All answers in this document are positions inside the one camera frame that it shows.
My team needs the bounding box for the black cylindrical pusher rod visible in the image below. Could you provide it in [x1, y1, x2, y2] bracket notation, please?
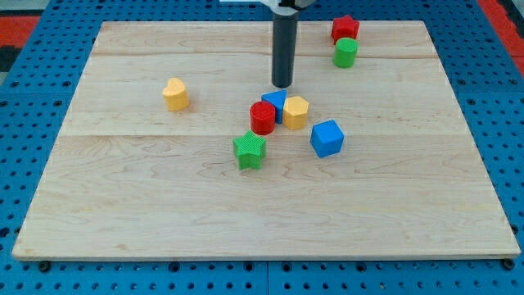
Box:
[272, 13, 299, 89]

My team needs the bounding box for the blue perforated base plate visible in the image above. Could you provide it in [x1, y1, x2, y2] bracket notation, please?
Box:
[1, 0, 523, 294]

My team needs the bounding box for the green star block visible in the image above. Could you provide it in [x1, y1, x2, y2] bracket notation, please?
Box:
[233, 130, 266, 170]

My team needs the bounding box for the blue triangle block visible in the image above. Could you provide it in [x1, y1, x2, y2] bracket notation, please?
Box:
[261, 89, 287, 124]

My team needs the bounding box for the red star block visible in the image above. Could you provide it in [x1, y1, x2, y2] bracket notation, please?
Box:
[331, 15, 360, 43]

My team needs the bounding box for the red cylinder block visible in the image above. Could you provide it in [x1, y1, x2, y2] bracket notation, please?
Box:
[250, 101, 276, 135]

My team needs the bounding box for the light wooden board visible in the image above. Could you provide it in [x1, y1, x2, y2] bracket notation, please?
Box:
[12, 20, 521, 261]

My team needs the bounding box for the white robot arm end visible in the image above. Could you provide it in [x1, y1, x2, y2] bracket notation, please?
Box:
[219, 0, 316, 16]

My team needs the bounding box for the green cylinder block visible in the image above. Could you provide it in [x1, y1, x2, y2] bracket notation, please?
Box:
[332, 37, 359, 68]

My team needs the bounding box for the yellow heart block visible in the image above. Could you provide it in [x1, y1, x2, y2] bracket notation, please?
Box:
[162, 78, 190, 111]

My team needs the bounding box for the yellow hexagon block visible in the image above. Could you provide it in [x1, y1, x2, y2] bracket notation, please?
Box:
[282, 96, 309, 130]

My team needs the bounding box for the blue cube block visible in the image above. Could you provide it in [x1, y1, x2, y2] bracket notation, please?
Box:
[310, 120, 345, 157]

